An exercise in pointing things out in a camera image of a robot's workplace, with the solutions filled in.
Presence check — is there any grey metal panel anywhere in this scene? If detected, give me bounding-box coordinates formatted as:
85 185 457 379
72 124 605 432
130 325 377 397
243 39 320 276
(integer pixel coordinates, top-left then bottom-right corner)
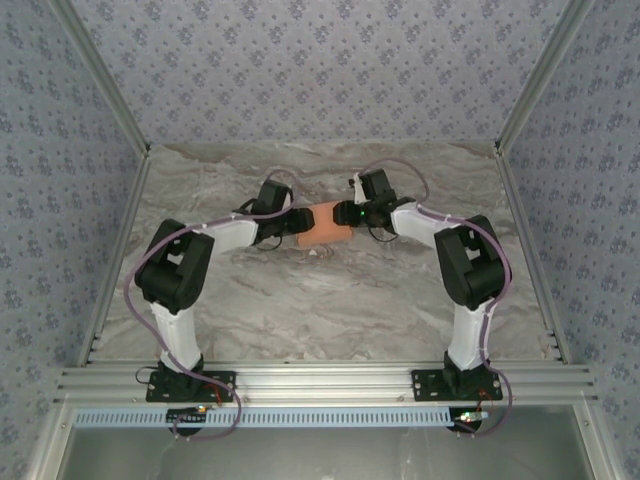
64 427 599 480

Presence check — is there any aluminium lower frame leg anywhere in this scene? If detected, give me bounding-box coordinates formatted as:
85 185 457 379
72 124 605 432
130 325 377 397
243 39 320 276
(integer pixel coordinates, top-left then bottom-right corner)
27 404 76 480
574 402 624 480

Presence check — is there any orange paper box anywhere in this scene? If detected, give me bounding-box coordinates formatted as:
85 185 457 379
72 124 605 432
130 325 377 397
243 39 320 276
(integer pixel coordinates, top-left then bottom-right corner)
295 202 357 250

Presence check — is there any aluminium corner post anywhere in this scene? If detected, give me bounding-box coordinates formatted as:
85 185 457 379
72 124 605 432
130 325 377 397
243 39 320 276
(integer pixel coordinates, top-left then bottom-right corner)
48 0 152 157
493 0 599 151

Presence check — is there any aluminium table side rail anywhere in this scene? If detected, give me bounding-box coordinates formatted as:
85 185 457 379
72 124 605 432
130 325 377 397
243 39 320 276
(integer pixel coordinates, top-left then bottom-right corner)
496 143 572 365
74 143 154 369

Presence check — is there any light blue slotted cable duct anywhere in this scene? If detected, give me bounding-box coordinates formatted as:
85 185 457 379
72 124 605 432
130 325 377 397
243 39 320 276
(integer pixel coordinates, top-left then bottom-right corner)
73 404 464 430

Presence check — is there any aluminium slotted base rail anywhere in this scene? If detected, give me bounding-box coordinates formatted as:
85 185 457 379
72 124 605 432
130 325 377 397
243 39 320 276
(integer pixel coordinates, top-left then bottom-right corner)
54 359 599 407

